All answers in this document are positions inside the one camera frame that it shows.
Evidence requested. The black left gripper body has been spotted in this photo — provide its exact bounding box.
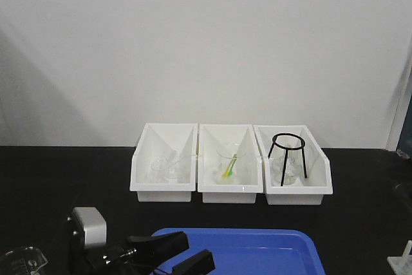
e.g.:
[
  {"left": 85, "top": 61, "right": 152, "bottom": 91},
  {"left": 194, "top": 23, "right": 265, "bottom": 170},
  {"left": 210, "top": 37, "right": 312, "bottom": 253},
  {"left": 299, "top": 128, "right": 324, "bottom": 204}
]
[{"left": 67, "top": 243, "right": 155, "bottom": 274}]

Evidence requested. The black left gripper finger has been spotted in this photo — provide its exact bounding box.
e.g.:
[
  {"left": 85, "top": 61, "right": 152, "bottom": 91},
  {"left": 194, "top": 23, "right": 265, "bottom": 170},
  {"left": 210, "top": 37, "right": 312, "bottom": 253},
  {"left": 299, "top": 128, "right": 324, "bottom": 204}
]
[
  {"left": 126, "top": 231, "right": 189, "bottom": 261},
  {"left": 171, "top": 249, "right": 215, "bottom": 275}
]

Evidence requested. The white test tube rack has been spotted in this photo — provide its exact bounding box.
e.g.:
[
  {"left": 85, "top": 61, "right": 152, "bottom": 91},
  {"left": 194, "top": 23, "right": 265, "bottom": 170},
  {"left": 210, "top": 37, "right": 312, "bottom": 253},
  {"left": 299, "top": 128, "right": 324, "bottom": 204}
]
[{"left": 387, "top": 240, "right": 412, "bottom": 275}]

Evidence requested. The grey pegboard drying rack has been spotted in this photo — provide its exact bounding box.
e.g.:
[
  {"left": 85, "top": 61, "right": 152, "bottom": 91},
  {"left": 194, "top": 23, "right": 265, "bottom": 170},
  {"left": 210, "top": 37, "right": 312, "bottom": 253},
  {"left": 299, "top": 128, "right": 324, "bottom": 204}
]
[{"left": 396, "top": 120, "right": 411, "bottom": 160}]

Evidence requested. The blue plastic tray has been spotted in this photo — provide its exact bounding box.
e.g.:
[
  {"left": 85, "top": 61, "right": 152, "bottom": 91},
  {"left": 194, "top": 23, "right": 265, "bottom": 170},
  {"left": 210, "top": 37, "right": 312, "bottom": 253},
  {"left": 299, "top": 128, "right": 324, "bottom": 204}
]
[{"left": 153, "top": 227, "right": 325, "bottom": 274}]

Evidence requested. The glassware in left bin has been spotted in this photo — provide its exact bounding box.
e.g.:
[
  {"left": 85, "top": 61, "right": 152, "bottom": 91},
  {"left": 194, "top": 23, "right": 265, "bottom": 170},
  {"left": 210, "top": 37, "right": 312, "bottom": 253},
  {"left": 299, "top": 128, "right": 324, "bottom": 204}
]
[{"left": 151, "top": 153, "right": 178, "bottom": 184}]

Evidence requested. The left white storage bin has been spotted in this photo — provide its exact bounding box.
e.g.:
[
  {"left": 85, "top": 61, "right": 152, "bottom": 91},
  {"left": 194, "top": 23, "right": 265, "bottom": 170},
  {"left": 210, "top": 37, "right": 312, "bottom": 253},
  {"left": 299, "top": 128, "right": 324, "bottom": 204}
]
[{"left": 129, "top": 123, "right": 198, "bottom": 202}]

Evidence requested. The white storage bin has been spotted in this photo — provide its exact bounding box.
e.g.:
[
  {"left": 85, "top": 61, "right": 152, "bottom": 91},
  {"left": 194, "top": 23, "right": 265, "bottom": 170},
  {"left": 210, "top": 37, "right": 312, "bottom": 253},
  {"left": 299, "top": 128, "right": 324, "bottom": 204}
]
[
  {"left": 254, "top": 125, "right": 333, "bottom": 205},
  {"left": 197, "top": 124, "right": 263, "bottom": 204},
  {"left": 129, "top": 123, "right": 198, "bottom": 202}
]

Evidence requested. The glass beaker on counter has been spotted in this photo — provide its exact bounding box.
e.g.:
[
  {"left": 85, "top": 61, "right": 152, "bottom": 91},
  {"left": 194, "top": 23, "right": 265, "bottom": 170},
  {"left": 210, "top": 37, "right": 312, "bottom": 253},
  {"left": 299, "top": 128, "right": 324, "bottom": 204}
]
[{"left": 1, "top": 246, "right": 48, "bottom": 275}]

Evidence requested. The middle white storage bin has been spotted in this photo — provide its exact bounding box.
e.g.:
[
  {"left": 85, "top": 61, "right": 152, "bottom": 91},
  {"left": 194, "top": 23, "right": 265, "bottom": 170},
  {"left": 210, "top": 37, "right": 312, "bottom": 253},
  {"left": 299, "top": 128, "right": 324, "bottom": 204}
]
[{"left": 197, "top": 124, "right": 263, "bottom": 204}]

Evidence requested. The glass beaker in middle bin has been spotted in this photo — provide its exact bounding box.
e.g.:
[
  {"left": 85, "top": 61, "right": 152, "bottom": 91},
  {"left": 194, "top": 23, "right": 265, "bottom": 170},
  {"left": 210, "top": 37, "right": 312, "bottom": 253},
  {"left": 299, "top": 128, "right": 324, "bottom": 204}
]
[{"left": 214, "top": 143, "right": 246, "bottom": 185}]

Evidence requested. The green plastic spatula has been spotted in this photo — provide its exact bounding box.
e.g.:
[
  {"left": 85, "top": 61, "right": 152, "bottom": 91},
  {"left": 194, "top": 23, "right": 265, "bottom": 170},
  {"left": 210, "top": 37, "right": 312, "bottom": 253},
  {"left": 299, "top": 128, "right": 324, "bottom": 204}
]
[{"left": 224, "top": 156, "right": 237, "bottom": 177}]

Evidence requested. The glass alcohol lamp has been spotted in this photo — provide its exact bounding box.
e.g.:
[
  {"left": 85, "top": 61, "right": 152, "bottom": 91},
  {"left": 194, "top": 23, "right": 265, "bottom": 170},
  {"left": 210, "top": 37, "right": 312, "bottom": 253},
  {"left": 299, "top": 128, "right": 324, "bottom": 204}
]
[{"left": 271, "top": 155, "right": 303, "bottom": 186}]

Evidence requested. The right white storage bin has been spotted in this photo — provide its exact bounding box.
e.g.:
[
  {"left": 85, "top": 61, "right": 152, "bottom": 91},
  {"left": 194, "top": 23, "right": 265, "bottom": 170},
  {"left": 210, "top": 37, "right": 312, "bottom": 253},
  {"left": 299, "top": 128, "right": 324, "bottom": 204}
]
[{"left": 254, "top": 125, "right": 333, "bottom": 205}]

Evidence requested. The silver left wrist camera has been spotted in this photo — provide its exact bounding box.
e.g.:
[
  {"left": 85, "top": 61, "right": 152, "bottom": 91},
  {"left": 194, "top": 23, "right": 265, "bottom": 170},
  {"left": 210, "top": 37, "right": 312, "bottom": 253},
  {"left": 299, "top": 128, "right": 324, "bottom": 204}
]
[{"left": 68, "top": 207, "right": 107, "bottom": 250}]

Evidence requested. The black wire tripod stand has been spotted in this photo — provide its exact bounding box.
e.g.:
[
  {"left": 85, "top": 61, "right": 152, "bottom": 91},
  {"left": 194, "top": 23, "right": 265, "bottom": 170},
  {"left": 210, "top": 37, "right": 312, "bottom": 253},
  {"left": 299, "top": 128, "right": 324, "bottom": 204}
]
[{"left": 268, "top": 133, "right": 308, "bottom": 187}]

